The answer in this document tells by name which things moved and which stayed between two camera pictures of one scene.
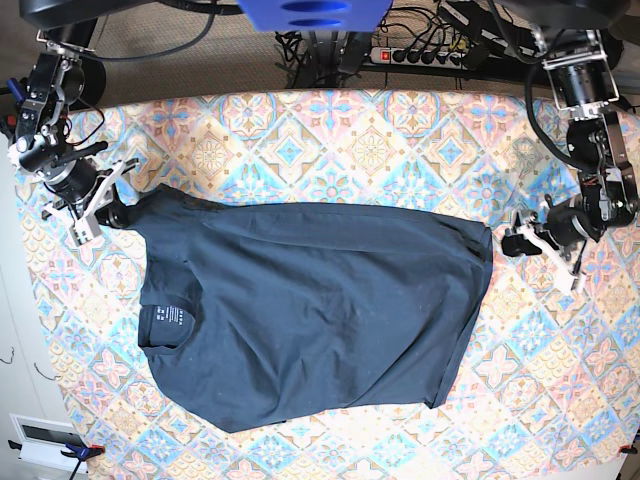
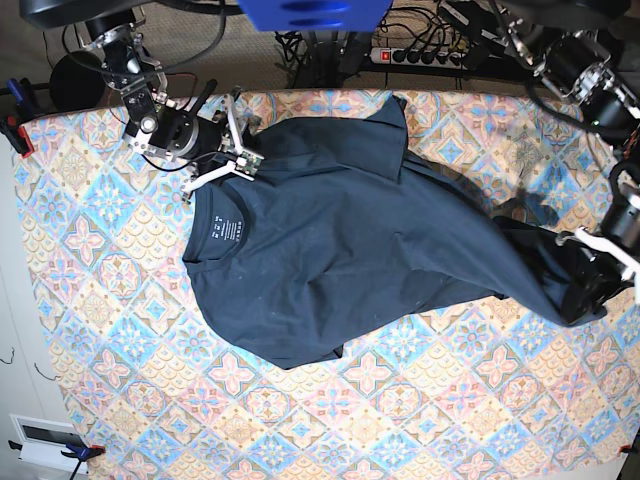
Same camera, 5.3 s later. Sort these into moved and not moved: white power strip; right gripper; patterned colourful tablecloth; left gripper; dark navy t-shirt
Moved: left gripper; right gripper; dark navy t-shirt
Not moved: patterned colourful tablecloth; white power strip
